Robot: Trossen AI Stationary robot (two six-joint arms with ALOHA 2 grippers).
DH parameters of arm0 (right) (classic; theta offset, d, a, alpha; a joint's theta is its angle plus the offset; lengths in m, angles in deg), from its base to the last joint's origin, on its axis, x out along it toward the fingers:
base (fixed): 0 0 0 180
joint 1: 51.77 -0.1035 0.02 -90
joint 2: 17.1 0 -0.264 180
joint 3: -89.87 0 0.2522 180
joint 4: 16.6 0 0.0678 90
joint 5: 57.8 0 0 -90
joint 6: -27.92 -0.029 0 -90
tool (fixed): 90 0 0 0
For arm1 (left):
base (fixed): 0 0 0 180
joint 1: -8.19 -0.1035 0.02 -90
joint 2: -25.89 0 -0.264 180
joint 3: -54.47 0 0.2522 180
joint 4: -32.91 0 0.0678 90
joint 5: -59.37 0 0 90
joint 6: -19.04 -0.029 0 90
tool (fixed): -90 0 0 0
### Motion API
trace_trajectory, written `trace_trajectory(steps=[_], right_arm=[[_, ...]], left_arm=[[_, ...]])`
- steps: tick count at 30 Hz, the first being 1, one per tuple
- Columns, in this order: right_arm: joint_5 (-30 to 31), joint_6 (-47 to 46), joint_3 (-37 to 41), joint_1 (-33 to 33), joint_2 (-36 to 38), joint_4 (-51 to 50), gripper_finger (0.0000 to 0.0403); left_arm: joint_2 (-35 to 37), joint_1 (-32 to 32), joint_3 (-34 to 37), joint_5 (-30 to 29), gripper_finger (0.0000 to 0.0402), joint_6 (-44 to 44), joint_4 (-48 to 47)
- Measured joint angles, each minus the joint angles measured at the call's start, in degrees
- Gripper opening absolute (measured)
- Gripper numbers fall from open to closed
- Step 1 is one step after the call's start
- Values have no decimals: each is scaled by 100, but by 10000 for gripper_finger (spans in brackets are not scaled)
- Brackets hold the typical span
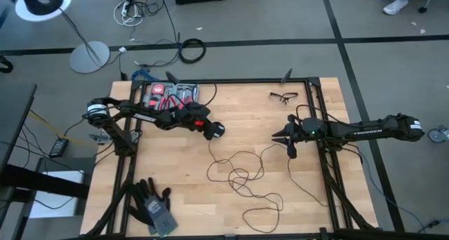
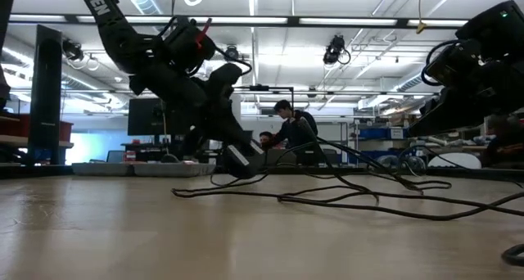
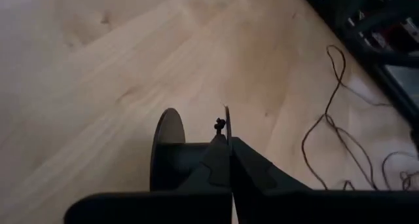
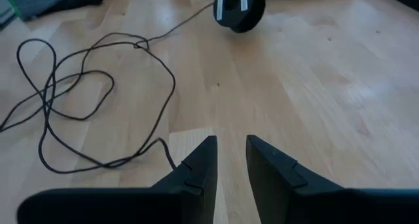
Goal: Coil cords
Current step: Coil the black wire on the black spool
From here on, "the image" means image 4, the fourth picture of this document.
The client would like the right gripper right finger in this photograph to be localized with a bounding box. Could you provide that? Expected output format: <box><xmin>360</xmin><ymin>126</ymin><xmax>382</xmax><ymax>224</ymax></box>
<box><xmin>245</xmin><ymin>134</ymin><xmax>419</xmax><ymax>224</ymax></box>

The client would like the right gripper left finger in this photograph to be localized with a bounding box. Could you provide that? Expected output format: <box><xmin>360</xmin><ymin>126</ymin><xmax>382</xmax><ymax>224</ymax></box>
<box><xmin>16</xmin><ymin>134</ymin><xmax>219</xmax><ymax>224</ymax></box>

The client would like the black cord spool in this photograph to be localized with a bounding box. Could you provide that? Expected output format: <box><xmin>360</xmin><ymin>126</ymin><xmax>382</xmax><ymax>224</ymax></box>
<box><xmin>213</xmin><ymin>0</ymin><xmax>266</xmax><ymax>34</ymax></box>

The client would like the thin black cord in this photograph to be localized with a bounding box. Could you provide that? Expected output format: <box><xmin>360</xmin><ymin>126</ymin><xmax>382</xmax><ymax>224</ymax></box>
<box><xmin>0</xmin><ymin>1</ymin><xmax>215</xmax><ymax>175</ymax></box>

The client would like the black glove grey cuff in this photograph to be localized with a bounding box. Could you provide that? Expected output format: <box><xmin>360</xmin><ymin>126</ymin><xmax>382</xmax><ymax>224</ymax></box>
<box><xmin>0</xmin><ymin>0</ymin><xmax>86</xmax><ymax>30</ymax></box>

